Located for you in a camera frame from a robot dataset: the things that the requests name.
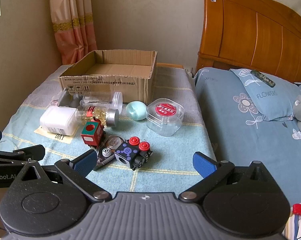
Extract black toy block red buttons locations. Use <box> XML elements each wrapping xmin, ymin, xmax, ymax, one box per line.
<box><xmin>114</xmin><ymin>136</ymin><xmax>153</xmax><ymax>172</ymax></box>

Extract blue floral bed sheet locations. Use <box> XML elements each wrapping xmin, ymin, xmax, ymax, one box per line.
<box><xmin>194</xmin><ymin>67</ymin><xmax>301</xmax><ymax>205</ymax></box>

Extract brown cardboard box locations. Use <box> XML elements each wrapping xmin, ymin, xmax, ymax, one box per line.
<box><xmin>59</xmin><ymin>49</ymin><xmax>158</xmax><ymax>105</ymax></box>

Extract mint green egg-shaped case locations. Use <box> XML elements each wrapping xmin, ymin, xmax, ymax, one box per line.
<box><xmin>126</xmin><ymin>101</ymin><xmax>148</xmax><ymax>121</ymax></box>

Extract red toy train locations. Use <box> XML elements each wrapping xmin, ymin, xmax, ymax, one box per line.
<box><xmin>81</xmin><ymin>117</ymin><xmax>106</xmax><ymax>147</ymax></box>

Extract white plastic container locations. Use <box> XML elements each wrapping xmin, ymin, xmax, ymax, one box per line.
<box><xmin>40</xmin><ymin>106</ymin><xmax>77</xmax><ymax>136</ymax></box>

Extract clear bottle with gold capsules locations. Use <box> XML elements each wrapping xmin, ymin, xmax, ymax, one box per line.
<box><xmin>76</xmin><ymin>105</ymin><xmax>120</xmax><ymax>127</ymax></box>

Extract pink and beige curtain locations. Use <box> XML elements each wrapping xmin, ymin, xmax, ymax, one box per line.
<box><xmin>49</xmin><ymin>0</ymin><xmax>98</xmax><ymax>65</ymax></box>

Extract clear box with red label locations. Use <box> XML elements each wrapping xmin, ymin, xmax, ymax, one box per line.
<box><xmin>146</xmin><ymin>98</ymin><xmax>185</xmax><ymax>137</ymax></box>

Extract grey plastic toy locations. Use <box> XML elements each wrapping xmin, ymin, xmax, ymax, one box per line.
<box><xmin>52</xmin><ymin>87</ymin><xmax>85</xmax><ymax>108</ymax></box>

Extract printed white bag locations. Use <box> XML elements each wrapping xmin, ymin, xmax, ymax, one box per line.
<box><xmin>285</xmin><ymin>212</ymin><xmax>301</xmax><ymax>240</ymax></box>

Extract dark patterned flat case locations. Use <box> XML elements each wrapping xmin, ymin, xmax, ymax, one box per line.
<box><xmin>250</xmin><ymin>70</ymin><xmax>276</xmax><ymax>87</ymax></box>

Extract clear bottle with white lid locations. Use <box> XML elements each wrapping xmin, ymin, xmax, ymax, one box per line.
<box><xmin>80</xmin><ymin>92</ymin><xmax>123</xmax><ymax>110</ymax></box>

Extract blue floral pillow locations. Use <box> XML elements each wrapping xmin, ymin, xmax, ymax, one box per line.
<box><xmin>229</xmin><ymin>68</ymin><xmax>301</xmax><ymax>122</ymax></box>

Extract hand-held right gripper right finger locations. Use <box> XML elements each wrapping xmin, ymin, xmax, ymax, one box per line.
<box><xmin>178</xmin><ymin>151</ymin><xmax>274</xmax><ymax>203</ymax></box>

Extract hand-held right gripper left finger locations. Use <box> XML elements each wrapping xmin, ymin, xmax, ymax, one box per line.
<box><xmin>9</xmin><ymin>149</ymin><xmax>113</xmax><ymax>204</ymax></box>

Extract wooden bed headboard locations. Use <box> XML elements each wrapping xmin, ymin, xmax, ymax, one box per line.
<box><xmin>195</xmin><ymin>0</ymin><xmax>301</xmax><ymax>85</ymax></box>

